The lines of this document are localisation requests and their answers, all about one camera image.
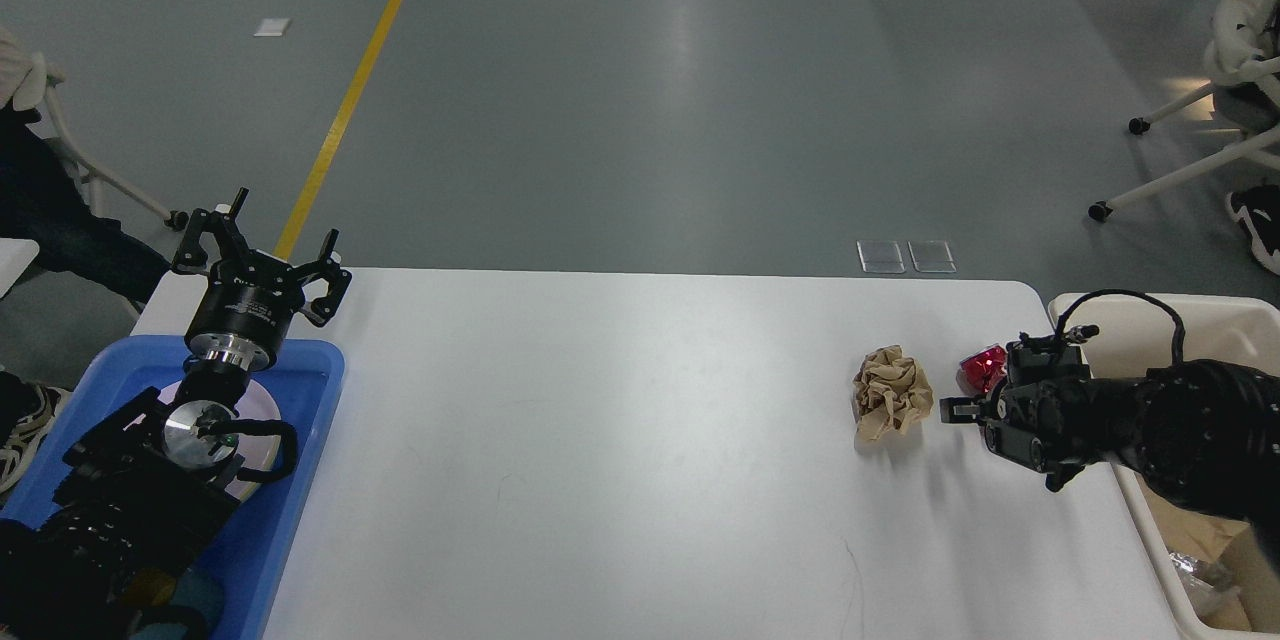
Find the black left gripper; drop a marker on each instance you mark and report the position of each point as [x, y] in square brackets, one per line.
[244, 316]

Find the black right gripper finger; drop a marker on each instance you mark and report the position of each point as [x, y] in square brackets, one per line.
[958, 410]

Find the crushed red soda can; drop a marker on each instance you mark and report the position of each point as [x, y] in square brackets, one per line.
[980, 373]

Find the brown paper bag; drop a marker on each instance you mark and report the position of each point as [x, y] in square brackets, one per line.
[1200, 540]

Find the dark teal mug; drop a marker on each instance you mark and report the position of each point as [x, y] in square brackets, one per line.
[194, 612]

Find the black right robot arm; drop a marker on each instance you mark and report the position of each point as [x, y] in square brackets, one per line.
[1202, 433]

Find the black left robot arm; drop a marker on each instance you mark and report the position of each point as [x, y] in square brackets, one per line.
[167, 494]

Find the crumpled brown paper ball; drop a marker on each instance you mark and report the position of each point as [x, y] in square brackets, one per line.
[892, 393]

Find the blue plastic tray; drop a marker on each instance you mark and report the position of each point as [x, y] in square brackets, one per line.
[248, 557]

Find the clear floor plate right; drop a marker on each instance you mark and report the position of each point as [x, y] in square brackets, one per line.
[932, 257]

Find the clear floor plate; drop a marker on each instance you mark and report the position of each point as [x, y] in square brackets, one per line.
[879, 257]
[932, 257]

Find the clear floor plate left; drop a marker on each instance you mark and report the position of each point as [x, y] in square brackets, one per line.
[879, 257]

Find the white plastic bin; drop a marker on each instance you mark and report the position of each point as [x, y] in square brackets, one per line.
[1135, 336]

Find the white paper scrap on floor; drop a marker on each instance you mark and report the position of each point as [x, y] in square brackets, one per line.
[272, 27]

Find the seated person left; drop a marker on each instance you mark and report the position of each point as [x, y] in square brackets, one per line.
[40, 202]

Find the white table corner left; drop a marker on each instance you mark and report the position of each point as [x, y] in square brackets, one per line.
[16, 257]

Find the white office chair left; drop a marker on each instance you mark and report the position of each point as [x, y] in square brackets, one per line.
[92, 177]

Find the white office chair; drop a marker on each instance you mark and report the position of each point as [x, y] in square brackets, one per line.
[92, 177]
[1241, 55]

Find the foil scrap in bin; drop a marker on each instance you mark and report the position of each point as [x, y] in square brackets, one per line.
[1208, 585]

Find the shoe on floor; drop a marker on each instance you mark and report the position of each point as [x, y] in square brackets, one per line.
[1256, 212]

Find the white office chair right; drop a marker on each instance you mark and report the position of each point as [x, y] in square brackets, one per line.
[1241, 55]

